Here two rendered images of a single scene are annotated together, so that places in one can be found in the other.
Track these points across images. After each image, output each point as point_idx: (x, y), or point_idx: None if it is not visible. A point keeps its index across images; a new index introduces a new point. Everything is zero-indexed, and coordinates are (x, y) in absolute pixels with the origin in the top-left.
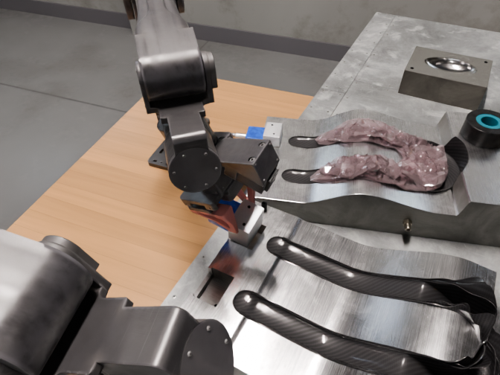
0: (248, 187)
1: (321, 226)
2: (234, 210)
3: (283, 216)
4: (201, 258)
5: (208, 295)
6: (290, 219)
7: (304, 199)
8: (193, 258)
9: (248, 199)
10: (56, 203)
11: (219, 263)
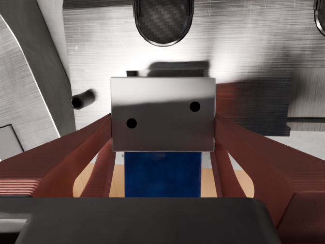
0: (86, 158)
1: (44, 4)
2: (154, 158)
3: (80, 45)
4: (203, 160)
5: (319, 105)
6: (77, 27)
7: (8, 41)
8: (207, 170)
9: (109, 137)
10: None
11: (268, 118)
